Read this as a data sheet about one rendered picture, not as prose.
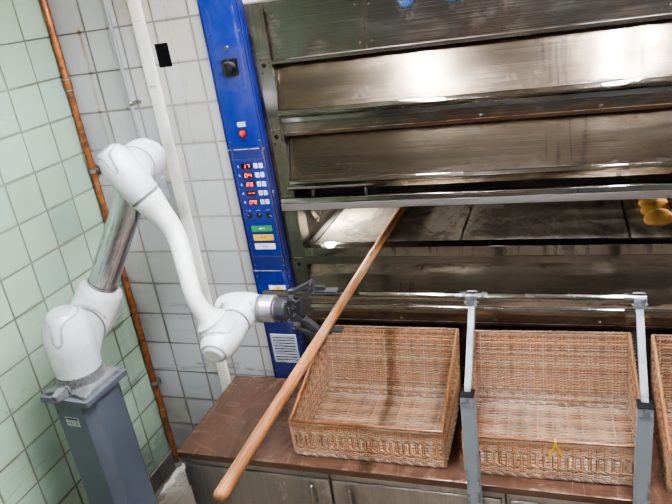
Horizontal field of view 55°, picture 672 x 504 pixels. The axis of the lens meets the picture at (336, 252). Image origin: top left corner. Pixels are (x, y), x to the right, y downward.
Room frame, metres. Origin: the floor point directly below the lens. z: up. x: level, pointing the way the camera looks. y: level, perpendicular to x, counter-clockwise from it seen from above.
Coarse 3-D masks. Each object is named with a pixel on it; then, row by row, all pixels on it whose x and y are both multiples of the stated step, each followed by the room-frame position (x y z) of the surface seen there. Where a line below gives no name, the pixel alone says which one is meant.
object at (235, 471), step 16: (400, 208) 2.61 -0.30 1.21; (384, 240) 2.31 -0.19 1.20; (368, 256) 2.15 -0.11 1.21; (352, 288) 1.92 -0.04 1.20; (336, 304) 1.81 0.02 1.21; (336, 320) 1.75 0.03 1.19; (320, 336) 1.63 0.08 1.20; (304, 352) 1.56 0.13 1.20; (304, 368) 1.49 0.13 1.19; (288, 384) 1.41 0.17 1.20; (272, 416) 1.30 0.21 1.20; (256, 432) 1.24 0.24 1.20; (256, 448) 1.20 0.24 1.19; (240, 464) 1.14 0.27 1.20; (224, 480) 1.09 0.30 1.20; (224, 496) 1.06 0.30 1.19
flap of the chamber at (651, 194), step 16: (384, 192) 2.32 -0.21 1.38; (400, 192) 2.28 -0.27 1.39; (416, 192) 2.24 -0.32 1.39; (608, 192) 1.87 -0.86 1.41; (624, 192) 1.86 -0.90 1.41; (640, 192) 1.84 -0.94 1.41; (656, 192) 1.82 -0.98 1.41; (288, 208) 2.26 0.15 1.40; (304, 208) 2.23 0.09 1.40; (320, 208) 2.21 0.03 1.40; (336, 208) 2.19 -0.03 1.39; (352, 208) 2.17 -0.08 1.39
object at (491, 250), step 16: (448, 240) 2.25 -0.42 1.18; (464, 240) 2.23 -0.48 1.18; (480, 240) 2.21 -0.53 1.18; (496, 240) 2.18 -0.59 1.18; (512, 240) 2.16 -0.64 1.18; (528, 240) 2.14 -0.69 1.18; (544, 240) 2.12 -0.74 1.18; (560, 240) 2.10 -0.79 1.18; (576, 240) 2.08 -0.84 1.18; (592, 240) 2.06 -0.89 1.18; (608, 240) 2.04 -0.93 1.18; (624, 240) 2.02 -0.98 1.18; (640, 240) 2.00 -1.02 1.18; (656, 240) 1.98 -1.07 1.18; (320, 256) 2.38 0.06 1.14; (336, 256) 2.36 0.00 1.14; (352, 256) 2.33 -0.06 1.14
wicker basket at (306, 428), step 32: (320, 352) 2.27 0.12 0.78; (352, 352) 2.29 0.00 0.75; (384, 352) 2.24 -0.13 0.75; (448, 352) 2.16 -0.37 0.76; (320, 384) 2.21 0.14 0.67; (352, 384) 2.25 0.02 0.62; (384, 384) 2.21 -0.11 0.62; (416, 384) 2.17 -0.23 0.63; (448, 384) 1.91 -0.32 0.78; (320, 416) 2.11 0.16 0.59; (352, 416) 2.08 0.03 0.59; (384, 416) 2.05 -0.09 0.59; (416, 416) 2.02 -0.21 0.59; (448, 416) 1.84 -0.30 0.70; (320, 448) 1.89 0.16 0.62; (352, 448) 1.84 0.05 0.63; (384, 448) 1.80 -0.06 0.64; (416, 448) 1.77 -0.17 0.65; (448, 448) 1.79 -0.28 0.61
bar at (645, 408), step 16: (640, 304) 1.62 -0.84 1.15; (640, 320) 1.60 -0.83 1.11; (640, 336) 1.57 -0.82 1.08; (640, 352) 1.54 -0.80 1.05; (640, 368) 1.51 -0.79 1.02; (464, 384) 1.64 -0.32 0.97; (640, 384) 1.48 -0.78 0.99; (464, 400) 1.60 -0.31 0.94; (640, 400) 1.46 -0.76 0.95; (464, 416) 1.60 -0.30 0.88; (640, 416) 1.43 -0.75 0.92; (464, 432) 1.60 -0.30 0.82; (640, 432) 1.43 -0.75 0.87; (464, 448) 1.60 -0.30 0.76; (640, 448) 1.43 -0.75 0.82; (640, 464) 1.42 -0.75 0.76; (480, 480) 1.61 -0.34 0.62; (640, 480) 1.42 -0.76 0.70; (480, 496) 1.59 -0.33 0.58; (640, 496) 1.42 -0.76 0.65
